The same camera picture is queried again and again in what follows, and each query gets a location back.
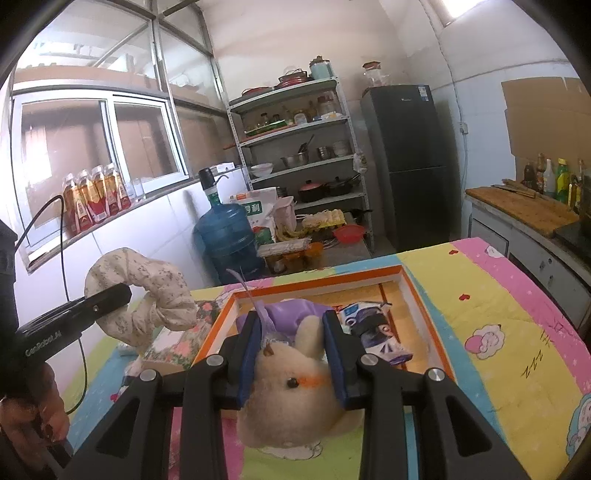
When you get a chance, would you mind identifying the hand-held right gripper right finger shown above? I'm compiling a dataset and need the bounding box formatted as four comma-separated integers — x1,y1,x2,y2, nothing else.
322,310,527,480

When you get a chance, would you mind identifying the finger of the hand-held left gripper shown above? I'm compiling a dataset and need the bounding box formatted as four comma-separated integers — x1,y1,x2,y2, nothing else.
69,282,133,325

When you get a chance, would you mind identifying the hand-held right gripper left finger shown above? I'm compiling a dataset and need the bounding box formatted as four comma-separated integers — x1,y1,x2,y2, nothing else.
95,310,264,480

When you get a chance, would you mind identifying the white packet with dark figure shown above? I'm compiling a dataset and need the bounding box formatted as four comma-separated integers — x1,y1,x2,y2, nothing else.
337,300,414,367

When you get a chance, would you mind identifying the floral fabric pouch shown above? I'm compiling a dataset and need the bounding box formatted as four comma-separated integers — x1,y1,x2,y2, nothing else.
84,247,199,347

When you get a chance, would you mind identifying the plush bunny purple dress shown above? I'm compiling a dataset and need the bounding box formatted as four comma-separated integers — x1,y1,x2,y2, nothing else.
226,269,365,462

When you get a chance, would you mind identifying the orange-rimmed gold cardboard box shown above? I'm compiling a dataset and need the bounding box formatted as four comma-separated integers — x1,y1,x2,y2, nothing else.
189,265,457,416

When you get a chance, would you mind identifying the person's left hand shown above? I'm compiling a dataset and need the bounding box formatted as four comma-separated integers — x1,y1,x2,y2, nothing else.
0,360,71,462

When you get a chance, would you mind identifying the floral tissue box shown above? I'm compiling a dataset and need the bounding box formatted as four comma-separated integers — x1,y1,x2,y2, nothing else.
141,295,222,370

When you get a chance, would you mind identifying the red label tea bottle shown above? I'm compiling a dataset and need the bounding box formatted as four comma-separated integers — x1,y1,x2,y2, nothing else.
104,162,132,212
76,170,109,224
62,173,93,234
90,165,122,217

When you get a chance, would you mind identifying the noodle packet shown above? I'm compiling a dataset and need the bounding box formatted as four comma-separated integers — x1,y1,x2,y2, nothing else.
256,239,310,257

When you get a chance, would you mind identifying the blue water jug with pump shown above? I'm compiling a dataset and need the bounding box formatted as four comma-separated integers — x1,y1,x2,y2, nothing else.
193,167,266,283

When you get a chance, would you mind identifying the red plastic basket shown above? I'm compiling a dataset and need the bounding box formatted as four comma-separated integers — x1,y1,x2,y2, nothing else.
333,224,366,245

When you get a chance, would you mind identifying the egg tray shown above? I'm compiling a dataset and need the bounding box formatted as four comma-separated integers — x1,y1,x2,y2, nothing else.
302,209,346,232

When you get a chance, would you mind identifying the white green flour sack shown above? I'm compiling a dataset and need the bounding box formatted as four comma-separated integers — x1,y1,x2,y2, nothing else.
238,187,278,232

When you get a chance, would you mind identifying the pink plastic bin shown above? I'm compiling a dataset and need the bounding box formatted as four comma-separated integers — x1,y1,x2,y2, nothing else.
272,196,296,234

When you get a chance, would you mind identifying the sliding window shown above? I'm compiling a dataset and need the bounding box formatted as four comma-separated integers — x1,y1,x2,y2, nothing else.
10,89,191,252

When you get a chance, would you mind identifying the black pot with red lid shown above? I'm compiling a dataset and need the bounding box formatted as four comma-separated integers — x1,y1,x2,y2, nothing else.
298,181,326,204

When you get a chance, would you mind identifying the black pan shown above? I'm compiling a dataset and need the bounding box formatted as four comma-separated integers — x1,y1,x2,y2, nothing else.
325,175,361,197

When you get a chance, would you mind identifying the cartoon printed blanket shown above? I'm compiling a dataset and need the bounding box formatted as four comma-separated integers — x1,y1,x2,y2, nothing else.
60,237,591,480

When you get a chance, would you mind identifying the black refrigerator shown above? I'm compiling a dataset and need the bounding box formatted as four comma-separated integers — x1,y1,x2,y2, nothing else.
360,84,462,254

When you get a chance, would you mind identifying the grey counter cabinet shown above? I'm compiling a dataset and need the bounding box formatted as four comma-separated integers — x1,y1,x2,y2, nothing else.
464,191,591,342

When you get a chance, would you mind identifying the wooden cutting board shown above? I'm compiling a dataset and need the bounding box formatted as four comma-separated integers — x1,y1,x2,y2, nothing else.
465,185,580,238

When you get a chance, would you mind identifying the grey metal shelf rack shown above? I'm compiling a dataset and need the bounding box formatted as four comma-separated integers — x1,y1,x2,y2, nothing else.
226,78,376,254

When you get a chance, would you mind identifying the black induction cooker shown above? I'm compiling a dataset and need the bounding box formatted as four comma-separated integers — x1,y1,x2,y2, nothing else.
554,222,591,259

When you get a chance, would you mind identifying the glass jar with red lid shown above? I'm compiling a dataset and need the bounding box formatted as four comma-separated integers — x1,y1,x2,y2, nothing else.
362,61,386,88

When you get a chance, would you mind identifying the green plastic bottle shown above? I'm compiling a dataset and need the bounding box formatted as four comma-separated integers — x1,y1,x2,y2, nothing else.
555,158,570,204

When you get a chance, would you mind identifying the cardboard sheet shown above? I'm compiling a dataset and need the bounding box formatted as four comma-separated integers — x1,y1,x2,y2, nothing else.
502,76,591,160

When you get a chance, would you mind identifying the black cable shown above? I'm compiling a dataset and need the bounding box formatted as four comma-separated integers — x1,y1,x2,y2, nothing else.
14,195,88,414

